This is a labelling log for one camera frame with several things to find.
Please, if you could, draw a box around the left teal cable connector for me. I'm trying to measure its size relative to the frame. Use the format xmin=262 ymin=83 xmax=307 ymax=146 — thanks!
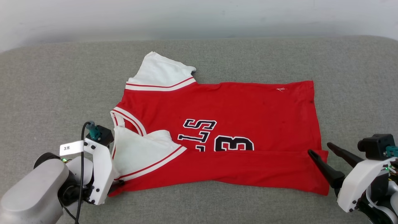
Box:
xmin=86 ymin=122 xmax=102 ymax=141

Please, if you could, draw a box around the thin black cable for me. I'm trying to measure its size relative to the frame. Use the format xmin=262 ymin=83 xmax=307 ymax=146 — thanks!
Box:
xmin=74 ymin=121 xmax=94 ymax=224

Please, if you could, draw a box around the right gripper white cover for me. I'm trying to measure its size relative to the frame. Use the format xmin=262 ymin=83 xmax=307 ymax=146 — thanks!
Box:
xmin=308 ymin=142 xmax=390 ymax=213

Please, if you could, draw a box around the white paper cable label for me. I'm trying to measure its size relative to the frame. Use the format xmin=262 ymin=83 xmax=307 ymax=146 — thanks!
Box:
xmin=59 ymin=141 xmax=85 ymax=156

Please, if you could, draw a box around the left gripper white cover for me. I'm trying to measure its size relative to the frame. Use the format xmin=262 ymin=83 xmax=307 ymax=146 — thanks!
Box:
xmin=83 ymin=138 xmax=125 ymax=206

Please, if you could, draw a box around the red and white jersey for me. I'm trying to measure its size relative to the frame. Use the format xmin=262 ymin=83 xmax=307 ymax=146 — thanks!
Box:
xmin=108 ymin=51 xmax=330 ymax=197

